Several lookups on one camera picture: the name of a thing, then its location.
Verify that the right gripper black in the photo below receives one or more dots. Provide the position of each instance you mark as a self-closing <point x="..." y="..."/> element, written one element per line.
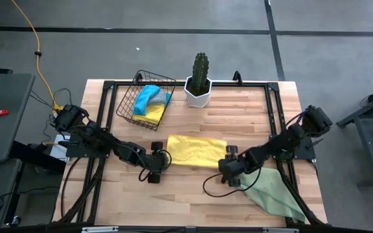
<point x="235" y="166"/>

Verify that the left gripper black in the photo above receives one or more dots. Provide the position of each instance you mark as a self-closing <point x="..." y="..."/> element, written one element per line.
<point x="155" y="161"/>

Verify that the yellow microfiber towel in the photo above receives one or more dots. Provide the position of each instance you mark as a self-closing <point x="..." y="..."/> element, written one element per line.
<point x="154" y="115"/>
<point x="196" y="150"/>

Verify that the light green microfiber towel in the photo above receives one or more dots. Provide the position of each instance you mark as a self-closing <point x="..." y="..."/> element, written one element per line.
<point x="274" y="194"/>

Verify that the light blue microfiber towel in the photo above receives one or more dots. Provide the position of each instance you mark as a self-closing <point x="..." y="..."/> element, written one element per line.
<point x="142" y="98"/>

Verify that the grey microfiber towel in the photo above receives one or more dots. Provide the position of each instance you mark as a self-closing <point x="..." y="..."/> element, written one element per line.
<point x="159" y="97"/>

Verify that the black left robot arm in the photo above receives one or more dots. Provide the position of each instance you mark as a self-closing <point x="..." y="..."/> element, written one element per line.
<point x="102" y="139"/>

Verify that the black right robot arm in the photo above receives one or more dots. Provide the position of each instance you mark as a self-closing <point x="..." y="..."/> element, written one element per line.
<point x="283" y="142"/>

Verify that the white hexagonal plant pot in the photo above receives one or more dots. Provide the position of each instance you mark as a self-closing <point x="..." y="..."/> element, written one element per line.
<point x="199" y="98"/>

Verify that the white paper sheet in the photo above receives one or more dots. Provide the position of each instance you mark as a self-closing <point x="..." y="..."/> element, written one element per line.
<point x="56" y="150"/>

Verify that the green cactus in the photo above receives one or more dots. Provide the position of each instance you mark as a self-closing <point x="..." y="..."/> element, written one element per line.
<point x="200" y="71"/>

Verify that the yellow power plug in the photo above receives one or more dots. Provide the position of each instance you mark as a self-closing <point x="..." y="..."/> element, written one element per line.
<point x="57" y="108"/>

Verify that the dark metal side stand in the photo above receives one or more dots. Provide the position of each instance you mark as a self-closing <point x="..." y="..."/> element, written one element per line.
<point x="368" y="136"/>

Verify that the grey side table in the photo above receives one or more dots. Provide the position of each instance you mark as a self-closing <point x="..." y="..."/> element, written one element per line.
<point x="5" y="113"/>

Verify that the silver metal bracket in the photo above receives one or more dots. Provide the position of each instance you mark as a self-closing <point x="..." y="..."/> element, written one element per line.
<point x="99" y="229"/>
<point x="280" y="230"/>

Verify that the black aluminium table frame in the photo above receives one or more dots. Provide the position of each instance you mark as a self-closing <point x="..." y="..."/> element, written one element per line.
<point x="254" y="85"/>

